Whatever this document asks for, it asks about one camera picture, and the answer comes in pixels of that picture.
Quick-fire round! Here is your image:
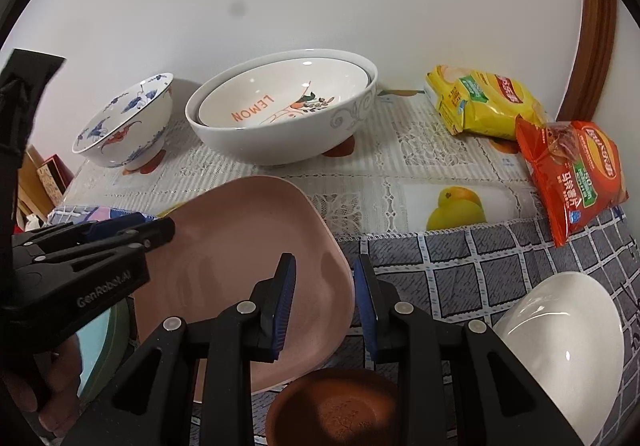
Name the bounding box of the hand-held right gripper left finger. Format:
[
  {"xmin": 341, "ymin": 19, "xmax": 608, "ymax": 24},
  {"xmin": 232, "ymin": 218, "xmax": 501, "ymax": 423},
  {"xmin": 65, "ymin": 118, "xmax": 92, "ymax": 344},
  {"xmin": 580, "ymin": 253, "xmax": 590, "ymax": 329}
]
[{"xmin": 62, "ymin": 253, "xmax": 297, "ymax": 446}]

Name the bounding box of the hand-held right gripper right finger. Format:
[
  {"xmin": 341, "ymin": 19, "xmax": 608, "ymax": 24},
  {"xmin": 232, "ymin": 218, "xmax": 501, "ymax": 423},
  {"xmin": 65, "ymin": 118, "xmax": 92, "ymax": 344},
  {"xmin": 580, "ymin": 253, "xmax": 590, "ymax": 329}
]
[{"xmin": 352, "ymin": 253, "xmax": 586, "ymax": 446}]

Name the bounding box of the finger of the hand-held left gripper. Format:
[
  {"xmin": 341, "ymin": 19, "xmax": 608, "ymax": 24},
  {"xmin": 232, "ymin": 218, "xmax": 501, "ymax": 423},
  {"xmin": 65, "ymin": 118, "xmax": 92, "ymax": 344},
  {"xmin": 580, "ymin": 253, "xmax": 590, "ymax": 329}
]
[
  {"xmin": 47, "ymin": 212, "xmax": 152, "ymax": 239},
  {"xmin": 12, "ymin": 217, "xmax": 176, "ymax": 269}
]

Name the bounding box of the pink square plate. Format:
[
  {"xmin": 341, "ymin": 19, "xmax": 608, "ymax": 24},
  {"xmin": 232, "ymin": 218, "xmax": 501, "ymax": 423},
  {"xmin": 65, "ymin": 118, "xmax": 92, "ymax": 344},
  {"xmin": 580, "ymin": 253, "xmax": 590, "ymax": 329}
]
[{"xmin": 131, "ymin": 176, "xmax": 357, "ymax": 403}]

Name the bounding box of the small brown dish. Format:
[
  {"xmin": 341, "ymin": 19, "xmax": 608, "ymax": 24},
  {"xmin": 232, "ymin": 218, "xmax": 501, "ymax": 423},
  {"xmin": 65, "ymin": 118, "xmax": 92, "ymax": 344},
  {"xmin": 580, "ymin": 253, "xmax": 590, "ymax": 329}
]
[{"xmin": 265, "ymin": 368, "xmax": 402, "ymax": 446}]

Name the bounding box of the plain white bowl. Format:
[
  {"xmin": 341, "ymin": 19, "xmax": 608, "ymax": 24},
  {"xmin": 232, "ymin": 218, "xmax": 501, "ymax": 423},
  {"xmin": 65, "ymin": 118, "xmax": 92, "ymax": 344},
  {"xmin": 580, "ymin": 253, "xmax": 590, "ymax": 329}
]
[{"xmin": 491, "ymin": 271, "xmax": 626, "ymax": 446}]

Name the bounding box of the person's left hand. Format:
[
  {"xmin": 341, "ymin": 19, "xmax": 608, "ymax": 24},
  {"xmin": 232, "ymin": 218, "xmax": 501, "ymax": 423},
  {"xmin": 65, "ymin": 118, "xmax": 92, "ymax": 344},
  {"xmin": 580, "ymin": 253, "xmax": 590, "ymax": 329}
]
[{"xmin": 7, "ymin": 340, "xmax": 85, "ymax": 433}]

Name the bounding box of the teal plate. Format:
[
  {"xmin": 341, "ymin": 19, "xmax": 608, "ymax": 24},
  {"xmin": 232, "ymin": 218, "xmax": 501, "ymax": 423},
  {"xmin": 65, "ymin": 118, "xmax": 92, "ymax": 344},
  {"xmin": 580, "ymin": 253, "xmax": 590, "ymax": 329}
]
[{"xmin": 75, "ymin": 299, "xmax": 138, "ymax": 403}]

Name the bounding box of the red box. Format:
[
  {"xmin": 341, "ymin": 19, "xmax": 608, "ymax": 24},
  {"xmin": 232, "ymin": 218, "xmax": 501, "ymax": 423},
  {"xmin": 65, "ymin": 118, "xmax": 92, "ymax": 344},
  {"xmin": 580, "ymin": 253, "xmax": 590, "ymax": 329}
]
[{"xmin": 37, "ymin": 154, "xmax": 77, "ymax": 201}]

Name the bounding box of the cardboard box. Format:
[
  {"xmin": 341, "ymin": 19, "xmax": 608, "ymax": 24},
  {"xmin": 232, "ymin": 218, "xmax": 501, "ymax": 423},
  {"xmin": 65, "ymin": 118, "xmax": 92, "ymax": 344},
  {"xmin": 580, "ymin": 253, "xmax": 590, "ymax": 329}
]
[{"xmin": 16, "ymin": 145, "xmax": 53, "ymax": 219}]

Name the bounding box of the blue floral white bowl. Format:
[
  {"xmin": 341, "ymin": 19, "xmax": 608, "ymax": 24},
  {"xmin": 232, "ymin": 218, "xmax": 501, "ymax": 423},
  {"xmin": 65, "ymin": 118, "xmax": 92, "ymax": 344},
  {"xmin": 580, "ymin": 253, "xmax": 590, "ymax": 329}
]
[{"xmin": 71, "ymin": 72, "xmax": 175, "ymax": 172}]

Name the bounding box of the white lace fruit-print cloth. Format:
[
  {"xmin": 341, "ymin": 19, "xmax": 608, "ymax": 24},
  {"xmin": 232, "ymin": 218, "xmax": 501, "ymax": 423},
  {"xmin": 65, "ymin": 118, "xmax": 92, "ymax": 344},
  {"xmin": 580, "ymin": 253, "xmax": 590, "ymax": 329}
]
[{"xmin": 60, "ymin": 86, "xmax": 551, "ymax": 241}]

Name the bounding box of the large white grey-patterned bowl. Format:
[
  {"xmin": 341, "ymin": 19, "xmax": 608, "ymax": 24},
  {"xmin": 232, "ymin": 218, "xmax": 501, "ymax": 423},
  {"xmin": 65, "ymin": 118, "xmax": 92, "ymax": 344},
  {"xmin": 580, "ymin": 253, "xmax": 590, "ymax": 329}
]
[{"xmin": 185, "ymin": 48, "xmax": 378, "ymax": 166}]

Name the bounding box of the white bowl with orange print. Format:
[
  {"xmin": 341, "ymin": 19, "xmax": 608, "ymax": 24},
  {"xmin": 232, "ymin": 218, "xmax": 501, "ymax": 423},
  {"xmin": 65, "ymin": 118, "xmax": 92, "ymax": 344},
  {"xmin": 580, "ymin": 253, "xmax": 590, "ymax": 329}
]
[{"xmin": 197, "ymin": 57, "xmax": 371, "ymax": 127}]

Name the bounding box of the yellow chip bag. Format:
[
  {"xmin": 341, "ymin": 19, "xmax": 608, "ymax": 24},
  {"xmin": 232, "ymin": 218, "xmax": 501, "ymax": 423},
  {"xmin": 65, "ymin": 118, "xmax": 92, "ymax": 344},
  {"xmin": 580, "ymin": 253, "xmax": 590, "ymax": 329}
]
[{"xmin": 425, "ymin": 65, "xmax": 549, "ymax": 142}]

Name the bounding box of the orange chip bag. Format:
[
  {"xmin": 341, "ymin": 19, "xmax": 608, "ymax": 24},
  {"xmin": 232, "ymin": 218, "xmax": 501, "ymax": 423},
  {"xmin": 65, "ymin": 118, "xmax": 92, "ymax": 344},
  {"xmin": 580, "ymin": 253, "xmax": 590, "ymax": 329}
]
[{"xmin": 515, "ymin": 120, "xmax": 630, "ymax": 248}]

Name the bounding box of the brown wooden door frame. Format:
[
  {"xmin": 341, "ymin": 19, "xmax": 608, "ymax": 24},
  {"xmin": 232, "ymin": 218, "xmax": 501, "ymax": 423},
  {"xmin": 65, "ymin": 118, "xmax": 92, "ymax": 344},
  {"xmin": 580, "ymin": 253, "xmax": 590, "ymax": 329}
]
[{"xmin": 560, "ymin": 0, "xmax": 619, "ymax": 124}]

